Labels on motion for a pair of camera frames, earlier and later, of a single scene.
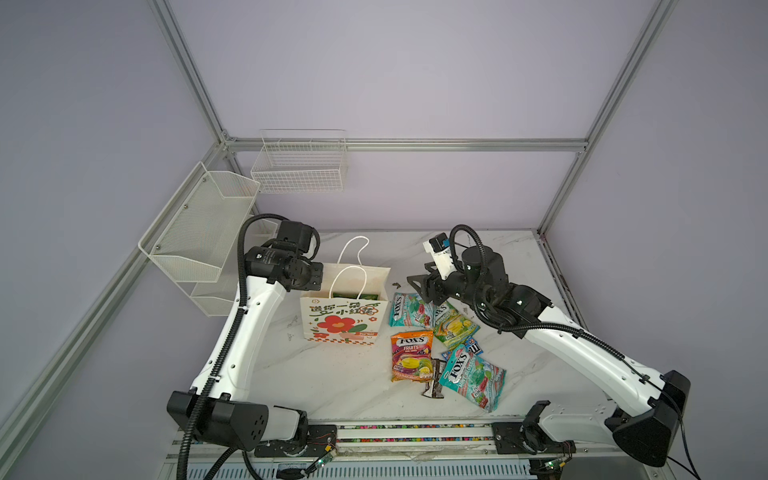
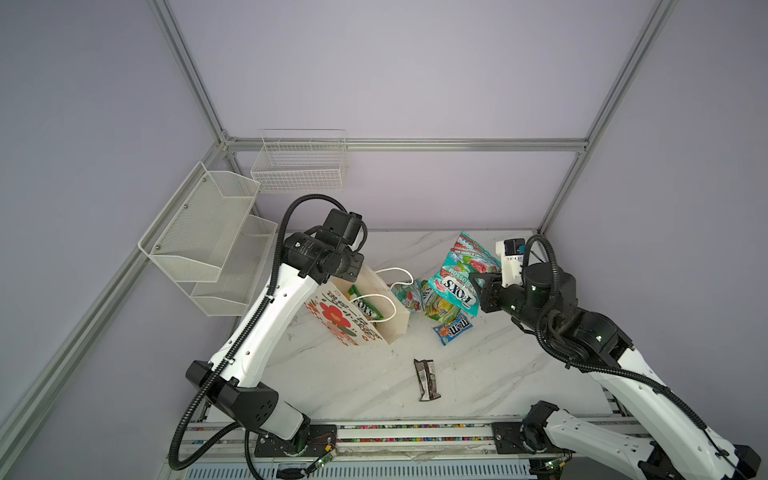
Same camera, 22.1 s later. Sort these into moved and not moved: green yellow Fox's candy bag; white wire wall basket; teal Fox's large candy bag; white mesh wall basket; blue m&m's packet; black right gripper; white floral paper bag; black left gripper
Moved: black left gripper; black right gripper; green yellow Fox's candy bag; blue m&m's packet; white floral paper bag; teal Fox's large candy bag
Not moved: white wire wall basket; white mesh wall basket
